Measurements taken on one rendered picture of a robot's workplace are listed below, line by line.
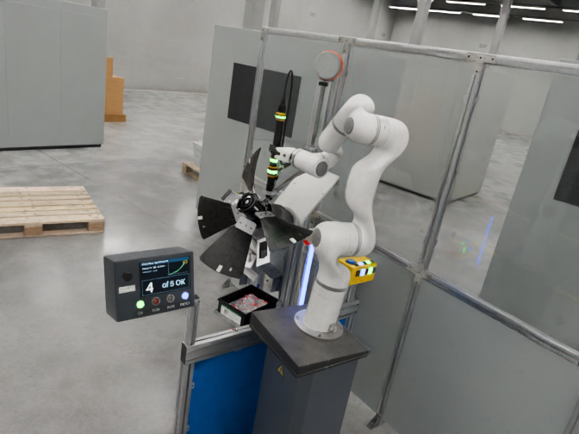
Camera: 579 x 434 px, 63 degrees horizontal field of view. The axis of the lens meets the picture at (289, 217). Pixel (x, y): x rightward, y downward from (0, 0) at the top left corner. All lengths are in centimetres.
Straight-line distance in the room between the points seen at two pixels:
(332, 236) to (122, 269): 67
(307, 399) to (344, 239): 60
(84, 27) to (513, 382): 694
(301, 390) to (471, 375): 99
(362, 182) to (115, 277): 82
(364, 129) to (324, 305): 64
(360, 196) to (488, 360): 114
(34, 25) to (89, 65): 88
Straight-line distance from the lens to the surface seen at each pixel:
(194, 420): 210
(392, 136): 155
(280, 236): 206
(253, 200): 223
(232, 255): 220
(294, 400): 181
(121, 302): 153
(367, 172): 155
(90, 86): 787
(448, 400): 262
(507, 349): 234
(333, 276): 166
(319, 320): 175
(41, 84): 758
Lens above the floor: 192
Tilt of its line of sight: 19 degrees down
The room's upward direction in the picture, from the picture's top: 10 degrees clockwise
